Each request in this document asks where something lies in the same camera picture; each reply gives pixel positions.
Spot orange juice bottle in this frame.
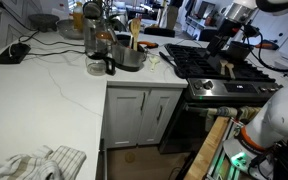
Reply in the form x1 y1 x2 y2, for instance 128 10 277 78
73 2 83 31

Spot black spoon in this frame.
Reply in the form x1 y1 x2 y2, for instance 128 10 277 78
159 52 186 79

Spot wooden utensil in bowl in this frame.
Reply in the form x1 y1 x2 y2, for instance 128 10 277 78
130 18 141 51

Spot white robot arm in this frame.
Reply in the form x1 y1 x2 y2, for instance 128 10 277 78
207 0 288 180

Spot black pot on stove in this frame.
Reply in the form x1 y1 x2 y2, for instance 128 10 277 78
226 41 253 61

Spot light wooden spoon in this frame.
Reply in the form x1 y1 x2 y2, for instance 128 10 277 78
220 59 228 75

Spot black gas stove top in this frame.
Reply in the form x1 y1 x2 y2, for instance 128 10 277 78
165 44 274 82

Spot wooden cart top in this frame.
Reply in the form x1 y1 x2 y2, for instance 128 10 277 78
184 117 230 180

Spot dark stone mortar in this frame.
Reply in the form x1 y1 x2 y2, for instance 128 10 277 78
28 14 59 32

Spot white cabinet doors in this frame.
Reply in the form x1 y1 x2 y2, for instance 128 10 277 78
104 87 182 148

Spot glass coffee maker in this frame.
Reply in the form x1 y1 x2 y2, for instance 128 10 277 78
83 0 116 76

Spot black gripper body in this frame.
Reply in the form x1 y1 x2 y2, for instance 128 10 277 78
206 19 240 56

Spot grey bowl on counter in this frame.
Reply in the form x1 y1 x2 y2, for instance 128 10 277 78
56 19 84 40

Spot steel mixing bowl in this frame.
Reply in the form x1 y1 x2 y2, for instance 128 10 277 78
111 34 147 72

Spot orange handled tool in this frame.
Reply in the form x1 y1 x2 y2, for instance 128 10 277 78
138 41 159 49

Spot striped kitchen towel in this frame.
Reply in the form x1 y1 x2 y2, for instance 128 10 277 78
0 145 87 180

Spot white slotted spoon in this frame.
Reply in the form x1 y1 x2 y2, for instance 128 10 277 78
150 56 160 72

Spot light wooden spatula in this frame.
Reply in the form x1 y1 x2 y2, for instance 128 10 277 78
226 63 236 79

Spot towel on oven handle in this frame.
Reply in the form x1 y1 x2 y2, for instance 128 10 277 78
206 106 261 121

